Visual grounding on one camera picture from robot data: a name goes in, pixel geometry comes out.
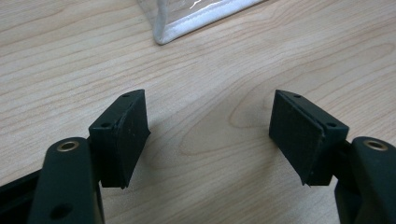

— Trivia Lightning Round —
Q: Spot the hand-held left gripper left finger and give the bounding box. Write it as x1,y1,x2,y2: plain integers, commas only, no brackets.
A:
88,89,151,189

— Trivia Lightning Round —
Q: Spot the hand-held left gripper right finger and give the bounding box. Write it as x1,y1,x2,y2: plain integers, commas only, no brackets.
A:
268,89,350,188

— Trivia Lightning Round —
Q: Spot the clear pouch with white trim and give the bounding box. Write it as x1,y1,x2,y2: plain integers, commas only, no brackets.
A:
136,0,265,46

